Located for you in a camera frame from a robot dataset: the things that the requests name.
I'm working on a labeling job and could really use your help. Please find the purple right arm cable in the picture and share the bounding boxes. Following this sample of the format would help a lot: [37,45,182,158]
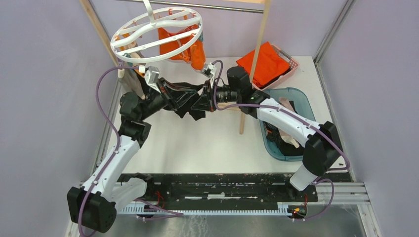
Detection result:
[211,59,351,221]

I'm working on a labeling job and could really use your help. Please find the white round clip hanger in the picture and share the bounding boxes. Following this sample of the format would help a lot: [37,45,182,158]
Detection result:
[110,0,204,64]

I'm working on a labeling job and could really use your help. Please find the dark clothes in basin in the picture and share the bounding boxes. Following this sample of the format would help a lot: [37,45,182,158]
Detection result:
[263,99,307,157]

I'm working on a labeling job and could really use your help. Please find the wooden rack frame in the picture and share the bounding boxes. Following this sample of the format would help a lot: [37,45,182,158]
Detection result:
[79,0,272,135]

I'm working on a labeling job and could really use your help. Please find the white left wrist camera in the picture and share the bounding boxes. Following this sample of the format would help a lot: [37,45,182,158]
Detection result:
[138,65,161,93]

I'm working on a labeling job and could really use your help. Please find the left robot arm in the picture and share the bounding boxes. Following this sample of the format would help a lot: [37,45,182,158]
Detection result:
[67,78,202,233]

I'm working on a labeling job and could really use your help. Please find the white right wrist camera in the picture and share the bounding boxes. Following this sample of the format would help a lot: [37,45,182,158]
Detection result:
[201,63,217,79]

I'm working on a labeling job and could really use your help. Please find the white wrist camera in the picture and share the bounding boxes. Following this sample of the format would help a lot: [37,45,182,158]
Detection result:
[138,65,161,93]
[201,63,217,79]

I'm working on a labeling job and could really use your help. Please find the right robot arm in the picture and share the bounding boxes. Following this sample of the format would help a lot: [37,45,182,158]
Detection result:
[192,63,345,201]

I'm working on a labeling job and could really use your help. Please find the beige grey underwear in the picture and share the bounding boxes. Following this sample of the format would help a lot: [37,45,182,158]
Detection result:
[118,61,149,99]

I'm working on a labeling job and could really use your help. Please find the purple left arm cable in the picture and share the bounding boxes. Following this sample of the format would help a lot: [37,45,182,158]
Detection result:
[78,65,141,237]

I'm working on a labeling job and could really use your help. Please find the teal plastic basin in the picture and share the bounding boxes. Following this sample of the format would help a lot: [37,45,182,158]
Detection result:
[259,87,315,162]

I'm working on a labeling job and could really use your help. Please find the orange underwear on hanger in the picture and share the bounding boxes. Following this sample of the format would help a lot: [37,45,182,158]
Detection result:
[158,24,206,70]

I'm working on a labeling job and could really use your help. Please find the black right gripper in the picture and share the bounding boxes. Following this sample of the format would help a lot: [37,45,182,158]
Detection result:
[191,79,241,113]

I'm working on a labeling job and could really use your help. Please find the black underwear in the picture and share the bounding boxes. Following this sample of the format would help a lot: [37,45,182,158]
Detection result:
[158,78,214,120]

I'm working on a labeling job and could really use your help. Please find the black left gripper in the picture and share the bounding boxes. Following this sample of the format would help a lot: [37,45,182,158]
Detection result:
[139,77,197,121]

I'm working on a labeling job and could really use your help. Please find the orange cloth in basket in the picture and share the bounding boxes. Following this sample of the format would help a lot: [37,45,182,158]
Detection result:
[236,41,291,88]

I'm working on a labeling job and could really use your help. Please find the pink garment in basin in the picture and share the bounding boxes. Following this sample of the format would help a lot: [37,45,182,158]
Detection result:
[279,97,295,113]

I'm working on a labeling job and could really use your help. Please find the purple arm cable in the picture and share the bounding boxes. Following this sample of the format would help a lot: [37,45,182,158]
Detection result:
[211,59,351,221]
[78,65,141,237]

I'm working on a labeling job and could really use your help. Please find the metal hanging rod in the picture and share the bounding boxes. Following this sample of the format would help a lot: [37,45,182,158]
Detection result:
[114,0,264,14]

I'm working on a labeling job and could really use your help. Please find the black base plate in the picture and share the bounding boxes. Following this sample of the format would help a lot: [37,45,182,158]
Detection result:
[140,173,319,211]

